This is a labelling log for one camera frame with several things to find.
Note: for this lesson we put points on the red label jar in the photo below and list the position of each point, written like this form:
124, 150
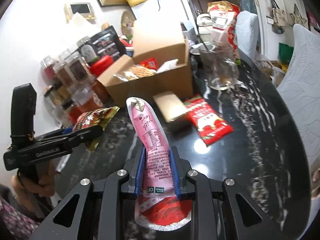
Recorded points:
47, 65

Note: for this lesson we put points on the wall intercom panel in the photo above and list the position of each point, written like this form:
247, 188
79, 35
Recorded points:
84, 9

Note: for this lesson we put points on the red gold snack packet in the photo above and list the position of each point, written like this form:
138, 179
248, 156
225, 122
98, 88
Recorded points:
150, 64

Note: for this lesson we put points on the light blue chair cushion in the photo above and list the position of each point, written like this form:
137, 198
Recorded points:
300, 89

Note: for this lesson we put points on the open cardboard box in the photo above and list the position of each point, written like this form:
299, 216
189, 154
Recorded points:
160, 63

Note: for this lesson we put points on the brown tea jar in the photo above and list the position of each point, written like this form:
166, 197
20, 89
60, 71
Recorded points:
63, 73

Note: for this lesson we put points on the waffle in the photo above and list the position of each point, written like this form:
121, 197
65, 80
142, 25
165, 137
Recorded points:
134, 72

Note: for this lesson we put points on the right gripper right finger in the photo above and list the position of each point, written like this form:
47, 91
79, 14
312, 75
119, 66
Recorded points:
174, 172

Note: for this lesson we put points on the black coffee bag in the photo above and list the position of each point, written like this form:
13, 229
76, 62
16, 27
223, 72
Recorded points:
107, 42

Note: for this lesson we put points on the clear jar orange content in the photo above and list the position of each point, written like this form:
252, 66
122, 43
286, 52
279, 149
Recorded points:
86, 99

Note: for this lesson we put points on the large red white snack bag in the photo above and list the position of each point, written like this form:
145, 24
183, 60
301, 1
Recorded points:
224, 18

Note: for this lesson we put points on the tan small box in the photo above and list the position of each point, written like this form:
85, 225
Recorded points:
171, 107

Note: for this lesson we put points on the black lid spice jar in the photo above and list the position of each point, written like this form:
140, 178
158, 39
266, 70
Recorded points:
72, 110

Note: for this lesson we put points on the pink snack pouch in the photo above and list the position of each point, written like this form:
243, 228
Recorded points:
156, 207

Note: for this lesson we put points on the white refrigerator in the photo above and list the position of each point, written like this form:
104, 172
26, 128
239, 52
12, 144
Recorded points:
177, 9

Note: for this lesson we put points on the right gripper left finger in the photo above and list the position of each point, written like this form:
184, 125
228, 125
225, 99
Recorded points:
140, 161

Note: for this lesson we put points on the glass mug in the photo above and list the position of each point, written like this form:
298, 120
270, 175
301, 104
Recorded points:
220, 69

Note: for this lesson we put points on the canvas tote bag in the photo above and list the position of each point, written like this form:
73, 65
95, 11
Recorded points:
278, 15

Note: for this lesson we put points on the dark tea jar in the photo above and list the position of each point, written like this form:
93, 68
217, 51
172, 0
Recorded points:
77, 66

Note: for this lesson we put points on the white kettle thermos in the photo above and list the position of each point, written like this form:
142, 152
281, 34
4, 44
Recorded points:
204, 25

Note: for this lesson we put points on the red spicy strip packet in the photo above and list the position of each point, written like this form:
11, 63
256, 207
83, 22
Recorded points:
210, 126

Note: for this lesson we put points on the brown green snack packet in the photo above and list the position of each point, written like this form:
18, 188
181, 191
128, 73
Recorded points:
100, 117

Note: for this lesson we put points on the red cylinder can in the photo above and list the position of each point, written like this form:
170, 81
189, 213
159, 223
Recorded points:
101, 65

